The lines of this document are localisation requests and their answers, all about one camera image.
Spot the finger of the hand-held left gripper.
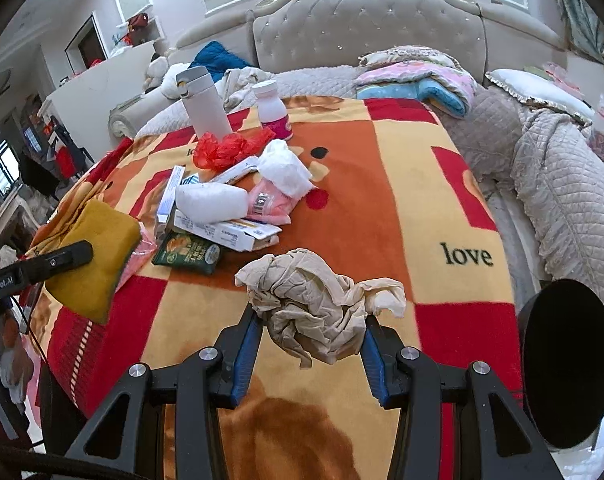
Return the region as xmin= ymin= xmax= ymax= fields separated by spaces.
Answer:
xmin=16 ymin=239 xmax=94 ymax=286

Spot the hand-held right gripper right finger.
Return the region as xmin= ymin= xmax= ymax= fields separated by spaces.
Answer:
xmin=360 ymin=315 xmax=565 ymax=480

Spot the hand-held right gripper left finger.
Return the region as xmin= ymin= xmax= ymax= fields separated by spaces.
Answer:
xmin=62 ymin=307 xmax=265 ymax=480

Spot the yellow sponge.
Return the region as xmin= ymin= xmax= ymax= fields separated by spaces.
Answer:
xmin=44 ymin=199 xmax=142 ymax=326

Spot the beige cloth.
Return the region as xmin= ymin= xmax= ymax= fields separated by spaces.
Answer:
xmin=234 ymin=248 xmax=407 ymax=368

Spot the white tissue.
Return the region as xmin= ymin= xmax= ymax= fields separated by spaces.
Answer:
xmin=257 ymin=139 xmax=315 ymax=199

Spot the person's left hand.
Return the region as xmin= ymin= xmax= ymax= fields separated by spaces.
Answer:
xmin=0 ymin=341 xmax=35 ymax=404

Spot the black garment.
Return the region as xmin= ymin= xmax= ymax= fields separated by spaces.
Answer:
xmin=19 ymin=152 xmax=65 ymax=197

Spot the green snack packet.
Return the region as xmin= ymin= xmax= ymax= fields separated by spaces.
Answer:
xmin=152 ymin=231 xmax=225 ymax=276

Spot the narrow white green box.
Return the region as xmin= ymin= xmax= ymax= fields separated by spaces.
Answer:
xmin=156 ymin=166 xmax=188 ymax=224

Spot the white box with yellow stripe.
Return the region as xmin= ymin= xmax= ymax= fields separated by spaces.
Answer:
xmin=174 ymin=211 xmax=283 ymax=253

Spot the cream carved furniture end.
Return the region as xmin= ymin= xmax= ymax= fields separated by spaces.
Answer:
xmin=108 ymin=95 xmax=153 ymax=139

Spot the pink packet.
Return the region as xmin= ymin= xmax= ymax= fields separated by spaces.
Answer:
xmin=244 ymin=179 xmax=301 ymax=226

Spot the white dresser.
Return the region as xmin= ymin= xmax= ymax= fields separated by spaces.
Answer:
xmin=42 ymin=40 xmax=159 ymax=161

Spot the printed orange red blanket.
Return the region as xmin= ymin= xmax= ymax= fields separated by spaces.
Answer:
xmin=26 ymin=95 xmax=526 ymax=480

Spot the white snack bar wrapper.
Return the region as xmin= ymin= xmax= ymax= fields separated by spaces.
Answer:
xmin=209 ymin=156 xmax=261 ymax=185

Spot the red plastic bag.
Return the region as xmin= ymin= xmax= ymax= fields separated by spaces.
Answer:
xmin=192 ymin=128 xmax=277 ymax=171

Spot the white thermos bottle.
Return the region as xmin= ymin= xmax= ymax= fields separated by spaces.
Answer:
xmin=175 ymin=65 xmax=234 ymax=140

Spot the white plush toy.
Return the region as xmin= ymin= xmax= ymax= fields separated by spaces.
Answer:
xmin=144 ymin=55 xmax=193 ymax=99

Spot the white garment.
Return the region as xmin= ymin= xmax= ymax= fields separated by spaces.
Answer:
xmin=222 ymin=67 xmax=275 ymax=111

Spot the white pill bottle pink label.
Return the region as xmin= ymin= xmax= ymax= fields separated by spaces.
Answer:
xmin=251 ymin=80 xmax=294 ymax=141

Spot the blue jacket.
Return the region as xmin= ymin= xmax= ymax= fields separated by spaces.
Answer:
xmin=194 ymin=40 xmax=255 ymax=77

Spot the pink folded blanket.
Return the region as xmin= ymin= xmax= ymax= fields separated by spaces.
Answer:
xmin=354 ymin=59 xmax=478 ymax=102

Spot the floral pillow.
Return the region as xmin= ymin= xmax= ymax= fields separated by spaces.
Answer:
xmin=359 ymin=45 xmax=463 ymax=71

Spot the white satin pillow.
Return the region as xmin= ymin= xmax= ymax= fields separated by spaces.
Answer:
xmin=484 ymin=68 xmax=596 ymax=124

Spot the beige tufted headboard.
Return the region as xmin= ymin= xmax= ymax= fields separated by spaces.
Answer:
xmin=174 ymin=0 xmax=568 ymax=87

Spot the teal patterned curtain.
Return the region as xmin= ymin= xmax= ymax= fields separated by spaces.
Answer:
xmin=554 ymin=0 xmax=604 ymax=67

